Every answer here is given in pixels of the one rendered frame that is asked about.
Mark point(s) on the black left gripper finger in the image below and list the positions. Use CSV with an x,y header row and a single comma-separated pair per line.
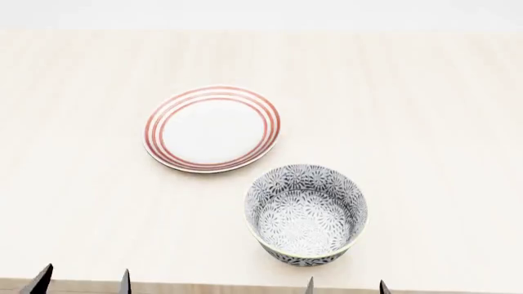
x,y
125,284
41,282

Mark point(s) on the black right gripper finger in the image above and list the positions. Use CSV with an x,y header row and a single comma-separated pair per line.
x,y
310,287
384,288

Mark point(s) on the black floral patterned bowl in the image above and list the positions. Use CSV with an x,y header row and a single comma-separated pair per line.
x,y
304,214

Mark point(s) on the white plate with red rings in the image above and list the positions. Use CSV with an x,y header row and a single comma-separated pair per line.
x,y
212,131

